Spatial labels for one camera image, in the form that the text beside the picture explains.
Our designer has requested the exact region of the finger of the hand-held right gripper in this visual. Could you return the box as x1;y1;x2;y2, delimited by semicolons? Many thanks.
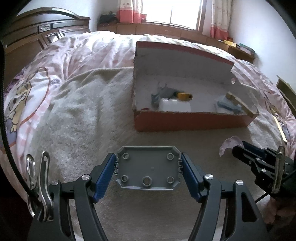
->
242;140;278;161
232;145;276;177

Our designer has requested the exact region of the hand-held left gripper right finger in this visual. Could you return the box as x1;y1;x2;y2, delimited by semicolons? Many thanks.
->
181;152;269;241

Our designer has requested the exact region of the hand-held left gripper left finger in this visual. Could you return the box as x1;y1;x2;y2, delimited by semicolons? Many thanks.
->
28;153;116;241

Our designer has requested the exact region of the pink plastic shell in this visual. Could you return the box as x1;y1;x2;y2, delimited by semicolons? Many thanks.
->
219;135;244;157

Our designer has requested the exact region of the grey plastic plate with pegs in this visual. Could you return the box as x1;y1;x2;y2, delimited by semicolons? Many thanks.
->
114;146;182;191

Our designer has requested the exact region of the curved blue-grey plastic part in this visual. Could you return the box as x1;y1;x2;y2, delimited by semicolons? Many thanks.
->
215;96;242;114

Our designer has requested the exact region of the red cardboard box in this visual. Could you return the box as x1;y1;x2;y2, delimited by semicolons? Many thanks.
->
132;41;260;132

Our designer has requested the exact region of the white jar with orange label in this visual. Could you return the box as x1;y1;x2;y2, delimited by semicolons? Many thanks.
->
158;98;191;113

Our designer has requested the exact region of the green cartoon print lighter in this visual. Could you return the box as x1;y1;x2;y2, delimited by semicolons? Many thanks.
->
176;91;193;102

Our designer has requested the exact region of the person's right hand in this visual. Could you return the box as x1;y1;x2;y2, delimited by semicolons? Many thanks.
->
265;197;296;225

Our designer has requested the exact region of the metal spring clip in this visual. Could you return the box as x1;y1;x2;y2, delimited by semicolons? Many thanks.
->
25;151;54;223
271;146;286;194

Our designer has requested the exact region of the beige towel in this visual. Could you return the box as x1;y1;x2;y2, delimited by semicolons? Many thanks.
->
30;67;290;241

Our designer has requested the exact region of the light wooden furniture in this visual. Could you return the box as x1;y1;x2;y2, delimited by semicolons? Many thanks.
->
276;75;296;110

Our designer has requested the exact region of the long grey plastic shell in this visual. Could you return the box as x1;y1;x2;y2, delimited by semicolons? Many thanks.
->
151;82;179;107

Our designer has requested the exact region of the pink cartoon print duvet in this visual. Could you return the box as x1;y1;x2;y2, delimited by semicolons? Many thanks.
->
2;31;296;186

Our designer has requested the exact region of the pink patterned curtain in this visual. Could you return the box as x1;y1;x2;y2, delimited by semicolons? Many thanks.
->
209;0;232;40
117;0;143;24

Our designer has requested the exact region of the dark clothes pile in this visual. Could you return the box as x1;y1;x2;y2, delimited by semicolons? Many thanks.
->
99;14;117;25

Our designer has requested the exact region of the bright window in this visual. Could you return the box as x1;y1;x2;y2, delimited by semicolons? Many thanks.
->
141;0;204;31

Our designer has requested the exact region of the dark wooden headboard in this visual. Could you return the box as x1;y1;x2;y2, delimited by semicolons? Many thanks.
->
0;7;91;81

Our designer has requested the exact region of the thin black cable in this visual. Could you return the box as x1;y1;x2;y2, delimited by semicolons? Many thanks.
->
254;192;269;205

